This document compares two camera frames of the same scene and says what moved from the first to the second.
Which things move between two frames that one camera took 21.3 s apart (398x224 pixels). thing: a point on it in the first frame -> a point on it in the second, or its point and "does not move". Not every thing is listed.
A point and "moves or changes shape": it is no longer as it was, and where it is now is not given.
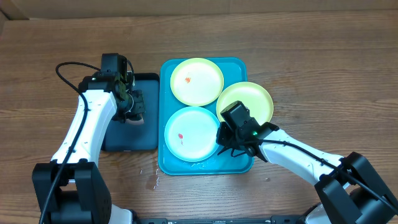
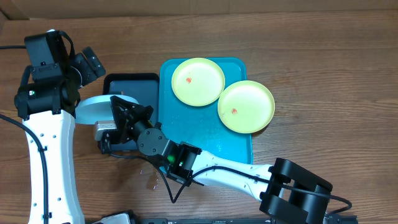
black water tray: (122, 137) does not move
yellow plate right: (257, 100) does not move
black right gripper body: (224, 139) -> (125, 121)
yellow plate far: (196, 81) does not move
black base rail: (300, 219) does not move
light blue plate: (190, 134) moves or changes shape
